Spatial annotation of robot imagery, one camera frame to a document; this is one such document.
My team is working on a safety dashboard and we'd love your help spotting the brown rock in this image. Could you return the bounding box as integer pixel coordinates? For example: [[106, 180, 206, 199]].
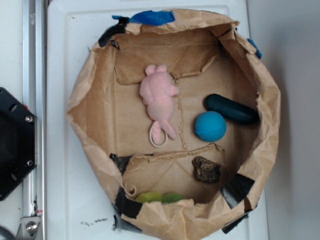
[[192, 156, 221, 184]]

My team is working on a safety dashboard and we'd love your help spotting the aluminium extrusion rail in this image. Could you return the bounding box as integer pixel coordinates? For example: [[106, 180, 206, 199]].
[[17, 0, 49, 240]]

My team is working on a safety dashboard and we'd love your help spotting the dark teal capsule toy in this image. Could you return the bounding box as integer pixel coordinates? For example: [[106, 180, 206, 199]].
[[204, 93, 260, 125]]

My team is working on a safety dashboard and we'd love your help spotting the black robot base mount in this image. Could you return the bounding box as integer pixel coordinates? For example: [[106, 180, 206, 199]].
[[0, 87, 36, 201]]

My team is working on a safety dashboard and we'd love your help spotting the brown paper-lined bin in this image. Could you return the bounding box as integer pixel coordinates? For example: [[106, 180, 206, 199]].
[[66, 9, 281, 240]]

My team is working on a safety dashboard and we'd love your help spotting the pink plush mouse toy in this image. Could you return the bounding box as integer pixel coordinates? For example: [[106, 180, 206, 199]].
[[139, 64, 180, 148]]

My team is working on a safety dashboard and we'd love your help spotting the blue dimpled ball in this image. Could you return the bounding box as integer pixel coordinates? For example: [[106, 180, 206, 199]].
[[194, 111, 227, 142]]

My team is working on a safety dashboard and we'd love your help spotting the green fuzzy toy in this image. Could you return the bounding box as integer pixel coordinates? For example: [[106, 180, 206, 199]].
[[135, 191, 184, 204]]

